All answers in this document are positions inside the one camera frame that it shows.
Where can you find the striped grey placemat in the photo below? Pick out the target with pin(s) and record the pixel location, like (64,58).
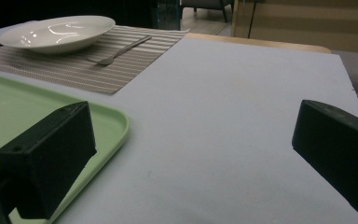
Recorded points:
(84,73)

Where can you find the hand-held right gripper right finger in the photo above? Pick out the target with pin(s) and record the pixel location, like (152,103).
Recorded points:
(338,155)

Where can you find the white deep plate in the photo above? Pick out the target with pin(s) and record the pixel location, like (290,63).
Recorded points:
(59,35)

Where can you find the black cabinet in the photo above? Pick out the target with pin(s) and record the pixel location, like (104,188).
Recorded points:
(167,15)

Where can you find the wooden table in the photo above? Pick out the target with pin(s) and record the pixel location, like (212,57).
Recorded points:
(261,42)

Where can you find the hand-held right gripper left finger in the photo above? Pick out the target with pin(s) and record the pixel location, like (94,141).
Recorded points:
(49,155)

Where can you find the light green tray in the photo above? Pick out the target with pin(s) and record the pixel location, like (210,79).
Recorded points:
(9,112)

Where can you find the white table cloth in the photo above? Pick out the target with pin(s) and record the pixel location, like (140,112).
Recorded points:
(214,124)

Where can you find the dark chair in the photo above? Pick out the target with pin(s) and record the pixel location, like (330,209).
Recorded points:
(205,3)

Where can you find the silver fork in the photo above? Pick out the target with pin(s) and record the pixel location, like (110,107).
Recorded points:
(121,51)

